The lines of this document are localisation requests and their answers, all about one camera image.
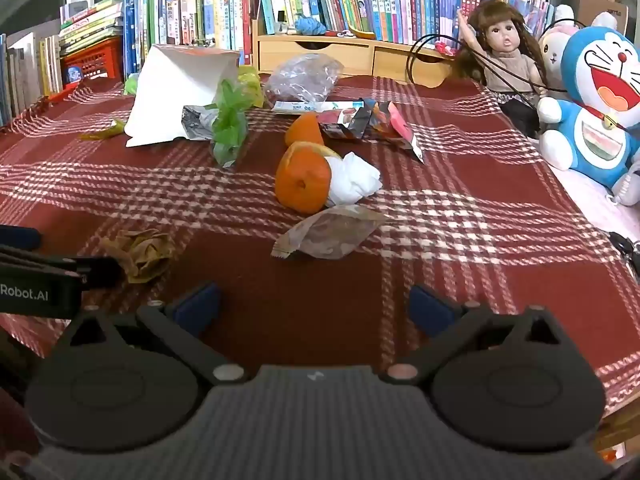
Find pink white bunny plush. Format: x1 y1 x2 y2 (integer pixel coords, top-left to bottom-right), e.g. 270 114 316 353
537 4 576 82

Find yellow green plastic bag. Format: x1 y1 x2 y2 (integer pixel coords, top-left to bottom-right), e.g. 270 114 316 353
237 65 266 109

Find yellow green peel strip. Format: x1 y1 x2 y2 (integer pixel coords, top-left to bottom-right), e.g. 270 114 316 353
80 119 126 142

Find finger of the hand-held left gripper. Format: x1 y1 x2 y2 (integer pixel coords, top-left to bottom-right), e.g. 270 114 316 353
0 246 124 291
0 226 42 252

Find black cord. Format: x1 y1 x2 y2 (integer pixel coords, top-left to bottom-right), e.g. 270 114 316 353
406 19 632 132

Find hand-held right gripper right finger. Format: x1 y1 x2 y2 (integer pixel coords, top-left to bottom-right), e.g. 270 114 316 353
381 284 577 386

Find white blue tissue pack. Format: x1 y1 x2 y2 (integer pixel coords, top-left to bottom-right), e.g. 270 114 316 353
271 101 362 115

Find red plastic crate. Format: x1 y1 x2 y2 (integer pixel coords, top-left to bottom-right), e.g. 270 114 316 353
60 37 125 85

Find blue yarn ball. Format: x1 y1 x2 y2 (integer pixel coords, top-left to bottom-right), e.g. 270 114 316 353
294 14 326 37

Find crumpled white tissue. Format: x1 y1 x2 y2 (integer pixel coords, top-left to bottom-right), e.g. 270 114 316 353
325 151 383 208

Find blue cat plush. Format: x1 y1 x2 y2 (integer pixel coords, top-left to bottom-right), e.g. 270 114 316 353
537 12 640 193

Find clear plastic bag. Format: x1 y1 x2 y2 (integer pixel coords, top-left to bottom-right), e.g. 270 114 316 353
264 53 344 106

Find dark printed snack wrapper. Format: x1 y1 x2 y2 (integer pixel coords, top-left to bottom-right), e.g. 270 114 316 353
317 99 377 142

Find row of pale books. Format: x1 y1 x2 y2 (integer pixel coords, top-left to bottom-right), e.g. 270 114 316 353
0 32 63 127

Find small orange peel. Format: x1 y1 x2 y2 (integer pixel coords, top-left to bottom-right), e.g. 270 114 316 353
285 112 326 148

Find red plaid tablecloth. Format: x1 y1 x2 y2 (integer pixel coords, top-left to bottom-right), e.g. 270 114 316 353
0 74 640 413

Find brown haired doll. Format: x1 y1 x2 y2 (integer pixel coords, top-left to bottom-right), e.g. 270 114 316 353
452 0 551 139

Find black key fob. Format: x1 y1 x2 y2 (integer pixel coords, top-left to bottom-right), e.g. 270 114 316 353
607 230 640 277

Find silver foil wrapper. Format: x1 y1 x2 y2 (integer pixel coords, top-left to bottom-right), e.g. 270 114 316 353
181 105 217 142

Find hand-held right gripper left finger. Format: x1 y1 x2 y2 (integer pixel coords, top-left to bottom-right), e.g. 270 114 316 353
54 281 249 387

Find cardboard box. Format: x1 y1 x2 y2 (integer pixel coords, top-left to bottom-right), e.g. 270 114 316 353
577 0 629 36

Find large orange peel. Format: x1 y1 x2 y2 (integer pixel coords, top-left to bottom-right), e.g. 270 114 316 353
275 141 343 214

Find brown snack wrapper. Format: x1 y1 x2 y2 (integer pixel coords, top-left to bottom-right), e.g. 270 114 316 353
271 204 389 261

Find white paper bag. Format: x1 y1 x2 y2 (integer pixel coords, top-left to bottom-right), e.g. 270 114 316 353
125 44 241 148

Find stack of flat books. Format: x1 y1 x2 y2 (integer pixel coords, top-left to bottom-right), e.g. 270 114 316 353
59 0 125 56

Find wooden drawer organizer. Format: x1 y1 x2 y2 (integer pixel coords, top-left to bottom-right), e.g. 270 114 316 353
251 19 458 88

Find red snack wrapper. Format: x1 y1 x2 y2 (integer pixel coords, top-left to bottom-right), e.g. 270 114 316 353
372 101 426 164

